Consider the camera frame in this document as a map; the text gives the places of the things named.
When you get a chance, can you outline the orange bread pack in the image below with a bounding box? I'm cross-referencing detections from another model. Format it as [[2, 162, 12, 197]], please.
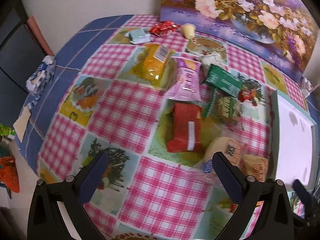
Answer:
[[241, 154, 268, 182]]

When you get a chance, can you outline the round bread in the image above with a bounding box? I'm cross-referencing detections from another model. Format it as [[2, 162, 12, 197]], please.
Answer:
[[202, 137, 246, 173]]

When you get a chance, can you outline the green yellow cracker pack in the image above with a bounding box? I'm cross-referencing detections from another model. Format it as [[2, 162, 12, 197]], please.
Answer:
[[203, 88, 243, 125]]

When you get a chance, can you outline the small red candy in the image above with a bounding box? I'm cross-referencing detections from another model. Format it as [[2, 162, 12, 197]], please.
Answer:
[[238, 90, 253, 102]]

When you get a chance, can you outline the red snack pack white label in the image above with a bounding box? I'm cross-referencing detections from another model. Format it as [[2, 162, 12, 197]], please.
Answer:
[[167, 102, 204, 153]]

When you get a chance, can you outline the dark green snack pack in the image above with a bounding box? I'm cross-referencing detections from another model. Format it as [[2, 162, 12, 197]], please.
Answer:
[[202, 64, 243, 98]]

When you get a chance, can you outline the purple swiss roll pack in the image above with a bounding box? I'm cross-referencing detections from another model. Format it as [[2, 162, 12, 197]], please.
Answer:
[[164, 56, 201, 102]]

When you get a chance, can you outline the beige paper snack pack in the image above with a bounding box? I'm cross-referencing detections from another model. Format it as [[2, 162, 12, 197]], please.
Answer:
[[200, 53, 227, 72]]

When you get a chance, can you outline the yellow jelly pack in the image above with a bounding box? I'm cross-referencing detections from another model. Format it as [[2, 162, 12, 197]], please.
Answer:
[[130, 44, 174, 86]]

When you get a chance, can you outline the light green wafer pack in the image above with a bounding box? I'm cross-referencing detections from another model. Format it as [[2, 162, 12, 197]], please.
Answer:
[[124, 28, 152, 45]]

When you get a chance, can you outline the yellow pudding cup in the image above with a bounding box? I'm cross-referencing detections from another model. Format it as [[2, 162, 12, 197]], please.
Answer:
[[181, 23, 196, 40]]

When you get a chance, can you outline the red Kiss candy pack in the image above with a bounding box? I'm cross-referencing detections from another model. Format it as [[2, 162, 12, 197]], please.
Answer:
[[149, 21, 181, 37]]

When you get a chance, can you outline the orange bag on floor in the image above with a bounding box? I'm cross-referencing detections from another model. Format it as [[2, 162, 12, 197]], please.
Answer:
[[0, 156, 20, 193]]

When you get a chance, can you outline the white teal tray box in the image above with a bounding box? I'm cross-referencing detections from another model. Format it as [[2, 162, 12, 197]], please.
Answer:
[[268, 90, 319, 191]]

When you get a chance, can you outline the white power adapter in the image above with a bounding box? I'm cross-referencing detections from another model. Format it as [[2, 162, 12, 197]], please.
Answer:
[[300, 77, 313, 98]]

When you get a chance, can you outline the pink checkered tablecloth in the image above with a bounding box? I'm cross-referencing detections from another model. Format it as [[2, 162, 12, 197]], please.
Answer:
[[15, 14, 313, 240]]

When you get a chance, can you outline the flower painting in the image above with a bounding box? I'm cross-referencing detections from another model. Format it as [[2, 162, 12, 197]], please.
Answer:
[[161, 0, 319, 81]]

